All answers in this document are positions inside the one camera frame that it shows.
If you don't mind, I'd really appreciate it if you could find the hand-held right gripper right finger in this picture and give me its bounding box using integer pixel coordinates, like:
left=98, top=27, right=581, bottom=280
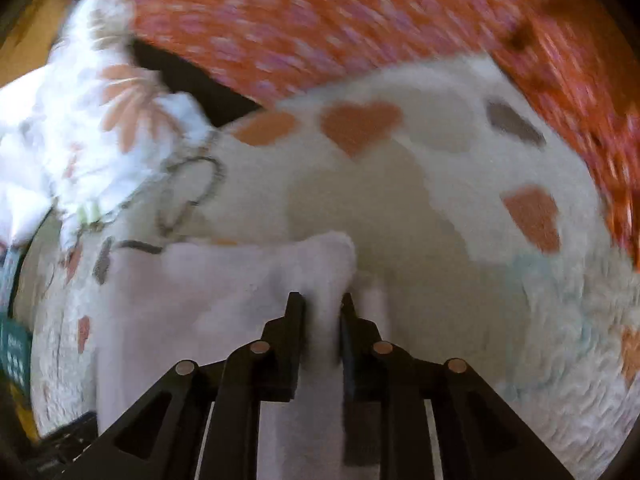
left=340, top=292, right=577, bottom=480

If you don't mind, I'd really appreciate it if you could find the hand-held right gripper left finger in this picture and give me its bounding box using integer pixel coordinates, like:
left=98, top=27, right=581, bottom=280
left=94, top=291, right=307, bottom=480

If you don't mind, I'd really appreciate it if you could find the white zippered baby sleepsuit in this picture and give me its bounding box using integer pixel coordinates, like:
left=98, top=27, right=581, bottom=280
left=94, top=231, right=397, bottom=480

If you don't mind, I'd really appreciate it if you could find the quilted heart-print blanket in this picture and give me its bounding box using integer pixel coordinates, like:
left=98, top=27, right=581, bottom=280
left=24, top=52, right=640, bottom=480

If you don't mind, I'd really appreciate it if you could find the green box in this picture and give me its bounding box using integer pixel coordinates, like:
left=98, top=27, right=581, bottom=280
left=0, top=314, right=34, bottom=397

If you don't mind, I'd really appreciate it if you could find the white floral pillow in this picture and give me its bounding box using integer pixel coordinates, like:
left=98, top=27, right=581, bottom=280
left=0, top=0, right=222, bottom=257

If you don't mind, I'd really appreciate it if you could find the orange floral cloth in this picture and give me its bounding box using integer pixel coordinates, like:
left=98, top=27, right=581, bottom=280
left=126, top=0, right=640, bottom=272

